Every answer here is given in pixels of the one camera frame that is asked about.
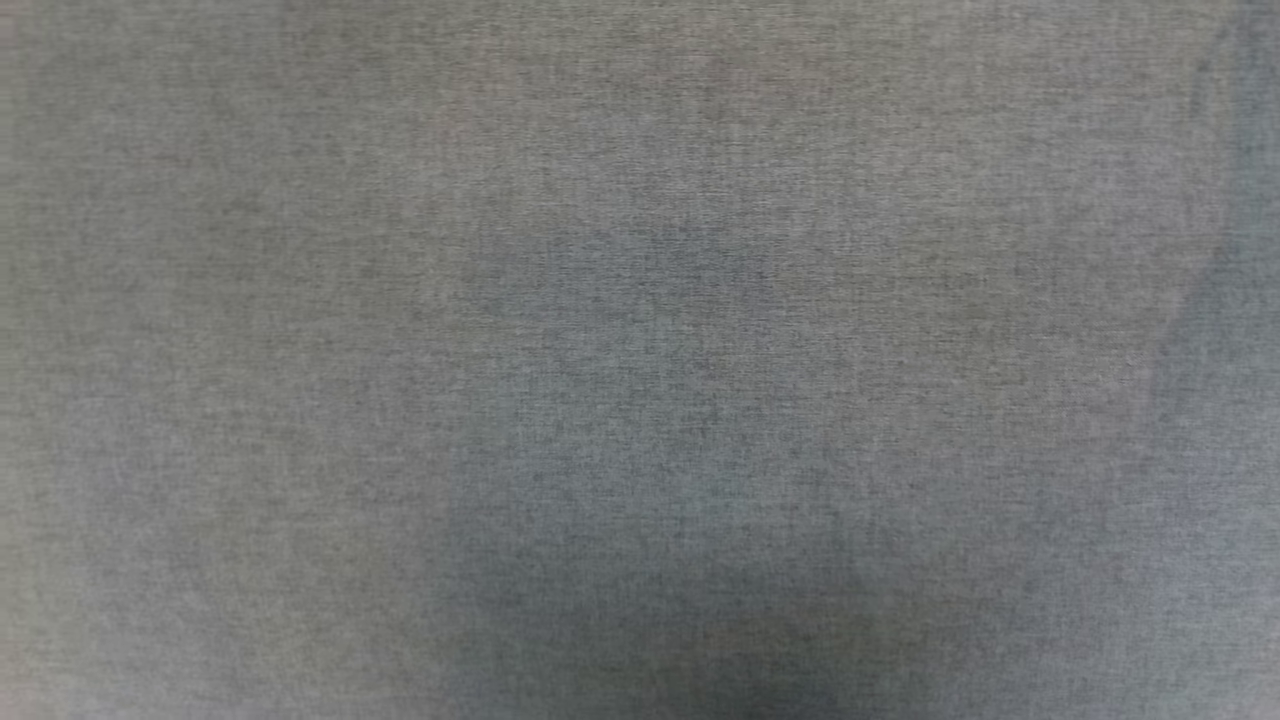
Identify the grey fabric sofa cushion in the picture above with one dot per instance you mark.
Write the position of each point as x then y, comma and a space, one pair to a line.
640, 360

